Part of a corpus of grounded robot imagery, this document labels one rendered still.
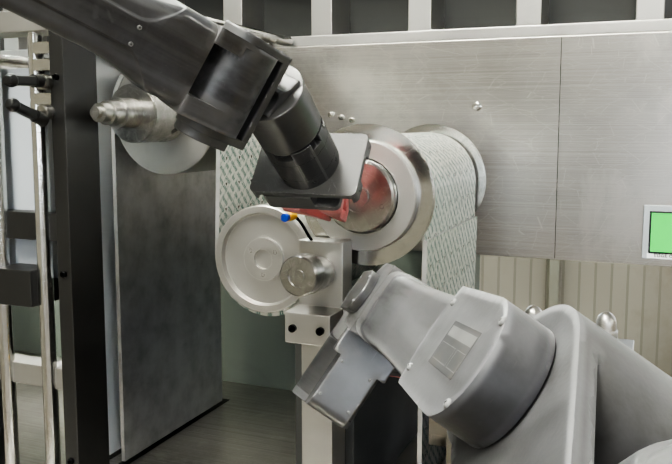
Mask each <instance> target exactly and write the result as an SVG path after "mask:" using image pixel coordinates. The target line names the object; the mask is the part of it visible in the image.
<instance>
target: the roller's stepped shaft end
mask: <svg viewBox="0 0 672 464"><path fill-rule="evenodd" d="M90 115H91V117H92V119H93V120H94V121H96V122H100V123H102V124H103V125H109V126H111V127H113V128H136V127H138V126H139V125H140V124H141V122H142V120H143V117H144V110H143V107H142V105H141V103H140V102H139V101H137V100H136V99H132V98H112V99H110V100H104V101H102V102H100V103H95V104H94V105H93V106H92V108H91V109H90Z"/></svg>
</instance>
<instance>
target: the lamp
mask: <svg viewBox="0 0 672 464"><path fill-rule="evenodd" d="M650 251H652V252H669V253H672V214H665V213H652V222H651V244H650Z"/></svg>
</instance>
